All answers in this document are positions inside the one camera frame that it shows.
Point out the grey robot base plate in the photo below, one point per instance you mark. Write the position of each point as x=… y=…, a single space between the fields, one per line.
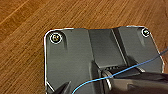
x=76 y=53

